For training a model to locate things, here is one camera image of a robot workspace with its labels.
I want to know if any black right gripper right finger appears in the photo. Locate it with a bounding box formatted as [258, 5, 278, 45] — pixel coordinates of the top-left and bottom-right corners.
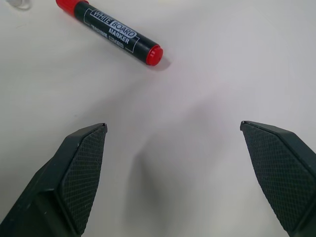
[239, 120, 316, 237]

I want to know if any red black whiteboard marker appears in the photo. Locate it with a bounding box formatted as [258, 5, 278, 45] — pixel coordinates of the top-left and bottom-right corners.
[55, 0, 164, 67]

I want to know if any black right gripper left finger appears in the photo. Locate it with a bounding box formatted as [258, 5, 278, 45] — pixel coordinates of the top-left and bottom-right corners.
[0, 122, 108, 237]

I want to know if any small white object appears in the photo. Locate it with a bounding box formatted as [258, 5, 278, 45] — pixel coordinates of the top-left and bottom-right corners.
[6, 0, 32, 9]

